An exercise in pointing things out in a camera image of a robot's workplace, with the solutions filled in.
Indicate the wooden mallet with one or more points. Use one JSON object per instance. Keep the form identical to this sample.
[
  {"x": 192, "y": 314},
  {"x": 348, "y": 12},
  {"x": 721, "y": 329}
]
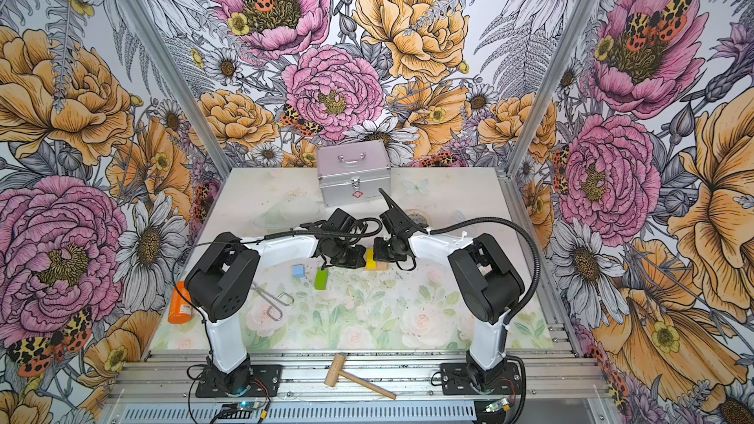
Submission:
[{"x": 336, "y": 371}]

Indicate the left circuit board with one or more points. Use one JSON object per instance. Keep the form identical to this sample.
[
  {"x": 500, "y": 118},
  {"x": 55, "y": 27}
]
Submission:
[{"x": 245, "y": 408}]

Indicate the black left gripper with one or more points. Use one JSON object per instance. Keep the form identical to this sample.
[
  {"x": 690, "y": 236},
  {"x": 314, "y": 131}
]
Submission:
[{"x": 356, "y": 261}]

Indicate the light blue wood cube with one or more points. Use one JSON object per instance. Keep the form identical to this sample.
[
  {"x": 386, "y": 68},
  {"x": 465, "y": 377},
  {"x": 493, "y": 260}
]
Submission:
[{"x": 299, "y": 272}]

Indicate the masking tape roll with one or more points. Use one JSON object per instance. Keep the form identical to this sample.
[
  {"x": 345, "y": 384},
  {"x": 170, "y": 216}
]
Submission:
[{"x": 419, "y": 217}]

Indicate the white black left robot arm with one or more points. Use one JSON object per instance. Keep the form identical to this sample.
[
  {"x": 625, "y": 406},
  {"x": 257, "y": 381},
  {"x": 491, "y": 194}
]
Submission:
[{"x": 222, "y": 278}]

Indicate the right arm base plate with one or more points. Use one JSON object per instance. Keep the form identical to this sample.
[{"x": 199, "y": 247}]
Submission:
[{"x": 460, "y": 379}]

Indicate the orange plastic bottle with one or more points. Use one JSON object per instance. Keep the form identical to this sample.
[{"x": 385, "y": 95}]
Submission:
[{"x": 180, "y": 310}]

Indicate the metal tongs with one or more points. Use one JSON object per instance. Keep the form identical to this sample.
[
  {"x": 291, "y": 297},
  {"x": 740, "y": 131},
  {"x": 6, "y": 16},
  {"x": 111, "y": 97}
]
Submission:
[{"x": 275, "y": 303}]

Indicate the aluminium front rail frame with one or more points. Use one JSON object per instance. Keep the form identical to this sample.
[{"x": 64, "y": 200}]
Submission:
[{"x": 558, "y": 388}]

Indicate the green wood block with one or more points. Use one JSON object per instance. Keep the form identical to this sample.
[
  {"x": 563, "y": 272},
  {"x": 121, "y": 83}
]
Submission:
[{"x": 321, "y": 280}]

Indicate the circuit board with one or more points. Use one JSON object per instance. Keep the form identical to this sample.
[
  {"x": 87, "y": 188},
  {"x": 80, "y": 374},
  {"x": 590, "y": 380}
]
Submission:
[
  {"x": 502, "y": 405},
  {"x": 245, "y": 408}
]

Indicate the right circuit board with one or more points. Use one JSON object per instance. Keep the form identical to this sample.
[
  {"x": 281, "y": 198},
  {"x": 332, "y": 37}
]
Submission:
[{"x": 502, "y": 405}]

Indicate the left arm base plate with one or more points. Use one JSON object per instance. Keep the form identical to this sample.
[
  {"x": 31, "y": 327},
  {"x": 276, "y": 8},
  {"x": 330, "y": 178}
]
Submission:
[{"x": 265, "y": 381}]

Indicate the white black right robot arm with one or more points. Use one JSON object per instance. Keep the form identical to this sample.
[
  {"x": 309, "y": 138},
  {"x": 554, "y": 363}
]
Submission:
[{"x": 488, "y": 284}]

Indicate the silver pink metal case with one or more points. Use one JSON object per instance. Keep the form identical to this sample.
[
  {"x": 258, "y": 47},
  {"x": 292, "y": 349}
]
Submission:
[{"x": 353, "y": 172}]

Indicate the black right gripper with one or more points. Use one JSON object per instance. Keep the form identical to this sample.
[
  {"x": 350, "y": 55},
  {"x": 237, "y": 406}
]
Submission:
[{"x": 380, "y": 256}]

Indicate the yellow wood block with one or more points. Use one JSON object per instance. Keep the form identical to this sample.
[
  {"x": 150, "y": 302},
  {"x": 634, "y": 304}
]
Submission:
[{"x": 370, "y": 260}]

